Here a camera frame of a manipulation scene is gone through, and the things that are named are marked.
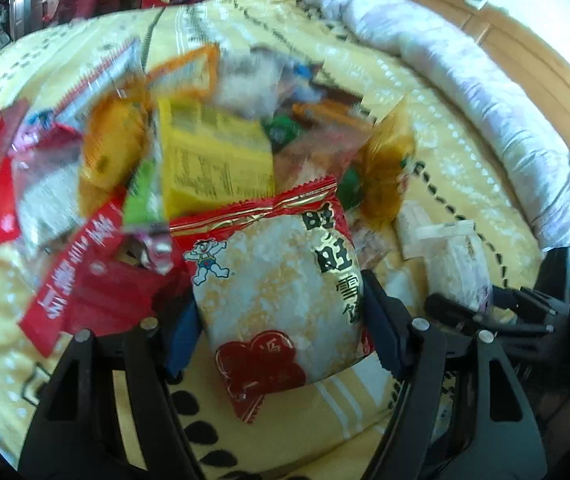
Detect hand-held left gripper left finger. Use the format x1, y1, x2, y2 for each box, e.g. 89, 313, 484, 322
17, 302, 202, 480

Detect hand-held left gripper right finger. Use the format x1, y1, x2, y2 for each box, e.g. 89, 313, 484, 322
360, 270, 548, 480

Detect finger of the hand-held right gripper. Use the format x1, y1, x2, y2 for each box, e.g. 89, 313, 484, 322
490, 285, 566, 317
424, 292, 556, 337

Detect red clear rice cracker packet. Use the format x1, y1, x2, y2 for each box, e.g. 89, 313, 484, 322
170, 176, 373, 425

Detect long red packet gold print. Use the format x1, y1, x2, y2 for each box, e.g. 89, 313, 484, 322
19, 199, 183, 358

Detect yellow patterned bedsheet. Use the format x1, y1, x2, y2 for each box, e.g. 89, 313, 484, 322
0, 0, 570, 480

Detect green candy packet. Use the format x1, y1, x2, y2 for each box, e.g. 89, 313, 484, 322
262, 114, 302, 147
337, 167, 366, 211

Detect light green snack packet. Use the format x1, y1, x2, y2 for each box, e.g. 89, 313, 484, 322
124, 157, 168, 226

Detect amber transparent snack packet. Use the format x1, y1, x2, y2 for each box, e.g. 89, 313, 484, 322
359, 94, 417, 228

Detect clear bag white puffed grains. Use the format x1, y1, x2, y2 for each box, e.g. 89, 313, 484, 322
11, 152, 88, 258

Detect yellow brown bar packet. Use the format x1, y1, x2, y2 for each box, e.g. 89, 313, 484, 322
290, 100, 378, 128

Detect wooden headboard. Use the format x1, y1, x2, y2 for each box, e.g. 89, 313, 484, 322
390, 0, 570, 171

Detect white floral quilt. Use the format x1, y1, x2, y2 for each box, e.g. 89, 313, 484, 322
292, 0, 570, 253

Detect clear packet white crackers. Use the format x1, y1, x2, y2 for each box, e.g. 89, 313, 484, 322
212, 47, 291, 121

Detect orange white snack packet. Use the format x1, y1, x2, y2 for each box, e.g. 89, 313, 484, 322
144, 44, 222, 106

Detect red white striped packet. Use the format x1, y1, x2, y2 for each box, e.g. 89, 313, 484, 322
52, 37, 143, 133

